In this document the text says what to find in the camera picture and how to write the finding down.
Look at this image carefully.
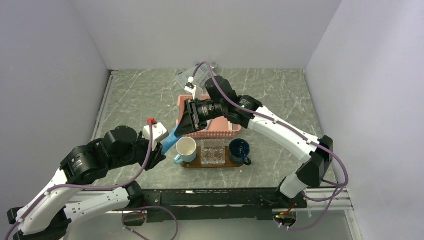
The pink plastic basket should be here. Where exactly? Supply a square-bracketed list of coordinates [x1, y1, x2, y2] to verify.
[176, 95, 242, 139]

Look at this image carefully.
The blue toothpaste tube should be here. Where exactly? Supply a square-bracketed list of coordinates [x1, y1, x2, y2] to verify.
[161, 124, 183, 155]

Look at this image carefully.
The dark blue mug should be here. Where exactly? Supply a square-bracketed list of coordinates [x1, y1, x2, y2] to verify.
[228, 138, 252, 166]

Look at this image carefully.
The aluminium side rail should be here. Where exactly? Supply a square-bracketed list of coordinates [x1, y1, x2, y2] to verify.
[89, 70, 119, 142]

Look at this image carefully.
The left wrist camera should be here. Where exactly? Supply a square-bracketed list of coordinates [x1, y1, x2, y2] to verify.
[142, 118, 169, 143]

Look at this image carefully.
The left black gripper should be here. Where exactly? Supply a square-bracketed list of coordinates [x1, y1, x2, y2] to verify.
[110, 129, 167, 171]

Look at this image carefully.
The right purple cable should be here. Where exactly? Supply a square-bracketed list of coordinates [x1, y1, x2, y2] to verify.
[192, 61, 349, 232]

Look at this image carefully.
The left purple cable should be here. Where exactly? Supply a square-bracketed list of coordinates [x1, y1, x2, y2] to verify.
[4, 121, 180, 240]

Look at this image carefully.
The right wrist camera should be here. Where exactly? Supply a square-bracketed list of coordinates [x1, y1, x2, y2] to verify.
[184, 76, 203, 100]

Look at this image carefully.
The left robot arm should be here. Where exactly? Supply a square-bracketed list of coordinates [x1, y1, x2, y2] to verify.
[6, 120, 169, 240]

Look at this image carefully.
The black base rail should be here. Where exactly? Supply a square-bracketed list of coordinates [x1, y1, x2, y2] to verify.
[124, 187, 308, 221]

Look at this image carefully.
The pink toothbrush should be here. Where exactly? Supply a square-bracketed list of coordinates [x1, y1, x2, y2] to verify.
[228, 122, 241, 132]

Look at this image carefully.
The light blue mug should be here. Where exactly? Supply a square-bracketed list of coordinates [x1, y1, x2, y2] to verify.
[173, 137, 197, 165]

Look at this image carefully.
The oval wooden tray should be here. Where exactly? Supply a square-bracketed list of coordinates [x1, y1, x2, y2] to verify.
[180, 146, 244, 169]

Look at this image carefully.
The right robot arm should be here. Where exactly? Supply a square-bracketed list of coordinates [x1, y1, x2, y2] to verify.
[174, 76, 333, 208]

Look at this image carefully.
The purple cable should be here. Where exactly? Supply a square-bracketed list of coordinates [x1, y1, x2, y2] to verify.
[4, 121, 180, 240]
[192, 61, 349, 232]

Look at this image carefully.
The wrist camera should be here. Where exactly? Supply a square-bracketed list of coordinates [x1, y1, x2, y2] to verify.
[142, 118, 169, 143]
[184, 76, 203, 100]

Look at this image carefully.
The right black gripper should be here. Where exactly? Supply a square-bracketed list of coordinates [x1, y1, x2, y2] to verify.
[174, 98, 226, 137]

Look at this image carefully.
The clear acrylic toothbrush holder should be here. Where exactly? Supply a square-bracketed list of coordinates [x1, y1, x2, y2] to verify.
[200, 139, 226, 166]

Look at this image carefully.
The clear plastic box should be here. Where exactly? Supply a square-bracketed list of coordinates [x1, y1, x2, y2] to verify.
[174, 64, 211, 90]

